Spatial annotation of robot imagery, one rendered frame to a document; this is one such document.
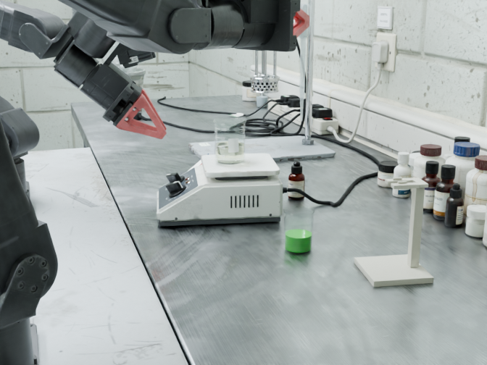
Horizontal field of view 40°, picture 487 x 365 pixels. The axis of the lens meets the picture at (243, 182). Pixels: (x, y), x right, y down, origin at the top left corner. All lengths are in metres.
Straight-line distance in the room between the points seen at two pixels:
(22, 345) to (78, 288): 0.23
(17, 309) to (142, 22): 0.29
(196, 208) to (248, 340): 0.37
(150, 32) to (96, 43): 0.42
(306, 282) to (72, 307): 0.29
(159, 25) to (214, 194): 0.43
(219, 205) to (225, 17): 0.39
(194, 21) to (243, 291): 0.34
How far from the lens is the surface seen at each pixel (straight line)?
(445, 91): 1.44
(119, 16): 0.66
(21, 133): 1.18
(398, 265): 0.92
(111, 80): 1.10
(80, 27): 1.10
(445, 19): 1.45
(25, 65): 3.47
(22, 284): 0.62
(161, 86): 3.55
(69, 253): 0.99
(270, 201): 1.06
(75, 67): 1.11
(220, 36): 0.75
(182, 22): 0.69
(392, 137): 1.54
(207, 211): 1.06
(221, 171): 1.05
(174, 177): 1.12
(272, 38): 0.82
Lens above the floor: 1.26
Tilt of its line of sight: 16 degrees down
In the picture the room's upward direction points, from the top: straight up
